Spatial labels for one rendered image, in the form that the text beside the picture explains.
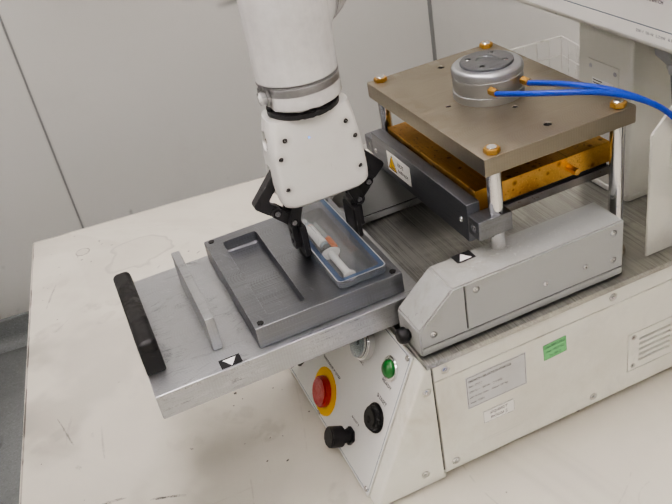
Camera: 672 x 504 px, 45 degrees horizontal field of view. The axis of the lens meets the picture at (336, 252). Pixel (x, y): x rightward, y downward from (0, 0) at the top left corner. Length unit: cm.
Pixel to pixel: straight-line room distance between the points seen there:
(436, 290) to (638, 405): 33
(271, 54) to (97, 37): 164
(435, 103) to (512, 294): 23
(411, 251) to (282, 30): 35
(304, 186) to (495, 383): 30
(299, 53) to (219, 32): 165
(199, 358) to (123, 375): 40
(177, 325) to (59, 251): 73
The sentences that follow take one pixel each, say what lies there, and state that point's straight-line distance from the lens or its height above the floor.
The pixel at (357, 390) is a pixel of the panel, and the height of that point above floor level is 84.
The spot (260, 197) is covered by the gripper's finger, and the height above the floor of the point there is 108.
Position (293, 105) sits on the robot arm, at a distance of 79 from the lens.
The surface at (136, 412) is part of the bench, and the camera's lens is 115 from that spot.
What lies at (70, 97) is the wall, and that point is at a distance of 244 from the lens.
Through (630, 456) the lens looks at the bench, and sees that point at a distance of 98.
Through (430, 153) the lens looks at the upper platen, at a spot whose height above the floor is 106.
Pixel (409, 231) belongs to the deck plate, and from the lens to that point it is 103.
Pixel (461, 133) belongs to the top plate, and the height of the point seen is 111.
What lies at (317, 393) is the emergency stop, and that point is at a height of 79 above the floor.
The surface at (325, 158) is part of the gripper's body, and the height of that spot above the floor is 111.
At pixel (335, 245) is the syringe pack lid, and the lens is 89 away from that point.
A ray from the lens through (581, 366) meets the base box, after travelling 97.
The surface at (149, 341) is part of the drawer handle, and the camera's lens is 82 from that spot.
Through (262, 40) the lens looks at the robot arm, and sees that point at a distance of 78.
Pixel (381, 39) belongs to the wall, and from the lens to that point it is 255.
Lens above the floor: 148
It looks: 33 degrees down
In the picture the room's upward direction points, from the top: 11 degrees counter-clockwise
